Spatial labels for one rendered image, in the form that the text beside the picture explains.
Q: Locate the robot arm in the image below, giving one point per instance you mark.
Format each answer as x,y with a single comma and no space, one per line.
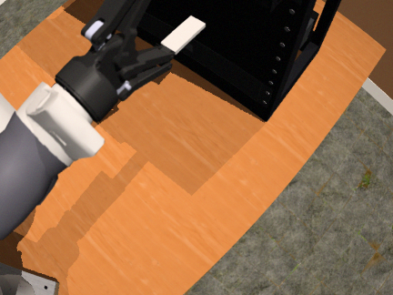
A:
38,141

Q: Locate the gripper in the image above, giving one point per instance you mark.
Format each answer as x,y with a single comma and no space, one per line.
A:
83,77

